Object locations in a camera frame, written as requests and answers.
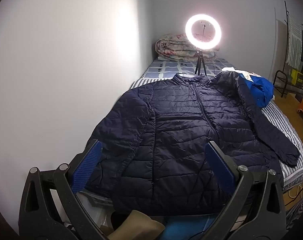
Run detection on navy puffer jacket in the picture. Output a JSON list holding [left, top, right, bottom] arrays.
[[85, 71, 301, 217]]

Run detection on yellow box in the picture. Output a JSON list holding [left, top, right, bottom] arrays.
[[290, 69, 303, 85]]

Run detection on beige cloth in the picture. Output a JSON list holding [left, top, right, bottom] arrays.
[[108, 209, 166, 240]]

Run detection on round ring light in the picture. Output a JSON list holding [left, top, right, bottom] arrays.
[[185, 13, 223, 48]]

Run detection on blue white striped bed sheet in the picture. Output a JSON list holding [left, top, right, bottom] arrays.
[[130, 77, 303, 186]]

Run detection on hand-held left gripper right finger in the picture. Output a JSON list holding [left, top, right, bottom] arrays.
[[204, 141, 288, 240]]

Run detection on black tripod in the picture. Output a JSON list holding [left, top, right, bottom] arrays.
[[195, 51, 209, 76]]

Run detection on white cable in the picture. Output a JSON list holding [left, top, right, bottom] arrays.
[[284, 170, 303, 205]]

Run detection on bright blue garment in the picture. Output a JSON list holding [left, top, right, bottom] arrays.
[[238, 73, 274, 108]]

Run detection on blue plastic bag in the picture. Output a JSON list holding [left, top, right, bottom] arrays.
[[158, 215, 223, 240]]

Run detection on black clothes drying rack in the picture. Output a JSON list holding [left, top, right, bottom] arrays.
[[283, 1, 303, 90]]

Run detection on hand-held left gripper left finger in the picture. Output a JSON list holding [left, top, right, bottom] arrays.
[[18, 139, 109, 240]]

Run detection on blue checked bed sheet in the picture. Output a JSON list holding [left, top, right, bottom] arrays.
[[131, 57, 236, 88]]

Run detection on folded floral quilt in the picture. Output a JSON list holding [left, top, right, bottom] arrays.
[[155, 33, 220, 61]]

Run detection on black metal frame stand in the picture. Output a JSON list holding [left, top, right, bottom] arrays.
[[274, 70, 303, 98]]

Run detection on hanging striped towel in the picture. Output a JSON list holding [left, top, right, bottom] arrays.
[[286, 14, 302, 69]]

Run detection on white cloth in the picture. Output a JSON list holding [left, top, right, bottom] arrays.
[[222, 67, 256, 82]]

